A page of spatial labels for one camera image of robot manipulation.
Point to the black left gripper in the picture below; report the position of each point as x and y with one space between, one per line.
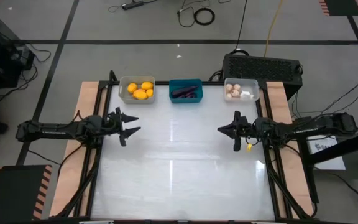
112 124

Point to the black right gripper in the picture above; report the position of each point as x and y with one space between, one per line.
245 128

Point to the small beige garlic bulb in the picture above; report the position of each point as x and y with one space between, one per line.
228 96

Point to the clear plastic basket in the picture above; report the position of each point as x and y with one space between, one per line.
253 85

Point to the large purple eggplant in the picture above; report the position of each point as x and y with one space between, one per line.
185 91

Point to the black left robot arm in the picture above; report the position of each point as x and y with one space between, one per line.
54 130

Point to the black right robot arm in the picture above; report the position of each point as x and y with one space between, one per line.
306 129

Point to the yellow label tag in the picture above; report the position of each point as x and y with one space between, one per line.
249 147

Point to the white plastic basket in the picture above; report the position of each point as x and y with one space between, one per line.
123 98

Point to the light wooden side board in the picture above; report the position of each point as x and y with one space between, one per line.
87 90
278 93

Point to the teal plastic basket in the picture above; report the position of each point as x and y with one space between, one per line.
172 84

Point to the black computer case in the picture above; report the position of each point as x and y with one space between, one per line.
259 68

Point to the white paper sign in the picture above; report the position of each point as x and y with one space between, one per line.
325 155

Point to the black metal beam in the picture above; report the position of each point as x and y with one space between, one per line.
346 146

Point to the black power strip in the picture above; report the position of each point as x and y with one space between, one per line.
132 5

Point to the black mat with hazard stripes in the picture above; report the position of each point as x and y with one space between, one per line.
14 193
340 6

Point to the black aluminium table frame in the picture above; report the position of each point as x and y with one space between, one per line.
162 83

